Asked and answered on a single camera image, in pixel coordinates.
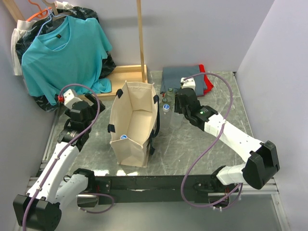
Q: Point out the wooden rack left post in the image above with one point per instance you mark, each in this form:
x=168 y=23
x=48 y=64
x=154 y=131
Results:
x=13 y=10

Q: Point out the wooden rack base tray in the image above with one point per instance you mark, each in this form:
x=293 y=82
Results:
x=121 y=74

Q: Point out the light blue wire hanger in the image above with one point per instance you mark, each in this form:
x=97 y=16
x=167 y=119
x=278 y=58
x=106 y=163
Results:
x=46 y=25

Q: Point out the orange clothes hanger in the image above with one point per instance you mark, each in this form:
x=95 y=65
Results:
x=42 y=13

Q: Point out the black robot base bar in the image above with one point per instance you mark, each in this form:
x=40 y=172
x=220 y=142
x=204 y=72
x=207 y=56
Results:
x=143 y=189

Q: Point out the turquoise t-shirt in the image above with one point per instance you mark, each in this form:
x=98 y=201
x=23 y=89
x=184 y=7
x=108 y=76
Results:
x=72 y=53

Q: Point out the grey folded garment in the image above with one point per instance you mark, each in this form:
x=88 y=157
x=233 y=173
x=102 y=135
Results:
x=172 y=75

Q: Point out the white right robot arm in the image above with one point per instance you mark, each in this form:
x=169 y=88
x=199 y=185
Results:
x=260 y=159

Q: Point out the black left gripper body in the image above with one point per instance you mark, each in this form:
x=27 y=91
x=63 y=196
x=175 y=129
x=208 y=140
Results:
x=94 y=109

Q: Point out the clear bottle green cap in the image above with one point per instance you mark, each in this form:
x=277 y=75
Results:
x=164 y=101
x=170 y=96

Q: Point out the beige canvas tote bag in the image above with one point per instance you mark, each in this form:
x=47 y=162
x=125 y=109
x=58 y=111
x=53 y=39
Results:
x=135 y=113

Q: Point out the wooden clothes hanger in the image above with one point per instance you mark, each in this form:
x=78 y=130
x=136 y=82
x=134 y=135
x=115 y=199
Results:
x=54 y=12

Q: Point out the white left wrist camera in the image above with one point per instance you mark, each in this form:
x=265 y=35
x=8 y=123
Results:
x=69 y=98

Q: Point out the wooden rack post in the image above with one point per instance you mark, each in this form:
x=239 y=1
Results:
x=140 y=31
x=13 y=10

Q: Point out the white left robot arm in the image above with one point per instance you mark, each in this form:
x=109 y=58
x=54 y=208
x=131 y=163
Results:
x=42 y=205

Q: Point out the white hanging garment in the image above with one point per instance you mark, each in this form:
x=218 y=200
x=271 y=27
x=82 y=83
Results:
x=25 y=32

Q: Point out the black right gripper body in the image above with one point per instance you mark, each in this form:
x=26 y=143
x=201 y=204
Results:
x=178 y=108

